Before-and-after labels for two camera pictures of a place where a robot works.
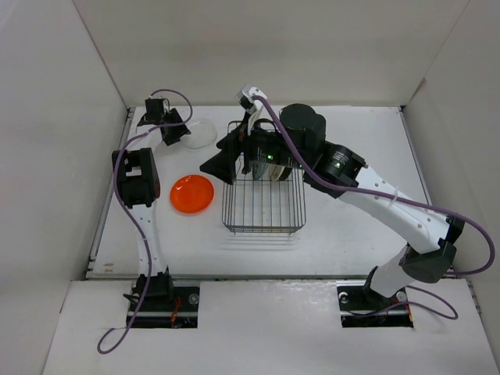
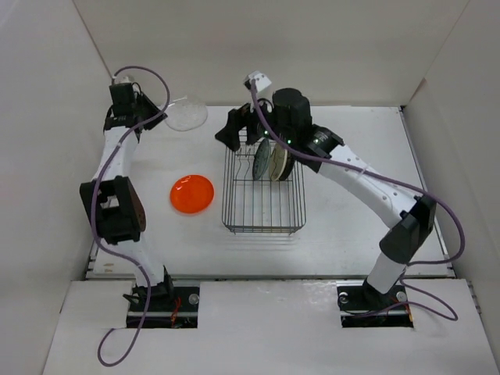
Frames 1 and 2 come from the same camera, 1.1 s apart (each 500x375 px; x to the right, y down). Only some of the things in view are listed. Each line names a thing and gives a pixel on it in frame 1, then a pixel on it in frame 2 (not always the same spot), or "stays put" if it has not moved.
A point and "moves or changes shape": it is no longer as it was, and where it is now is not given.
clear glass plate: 203,133 moves or changes shape
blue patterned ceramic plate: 258,168 stays put
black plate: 285,173 stays put
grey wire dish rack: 259,205 stays put
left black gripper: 180,130 → 141,98
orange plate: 191,194 stays put
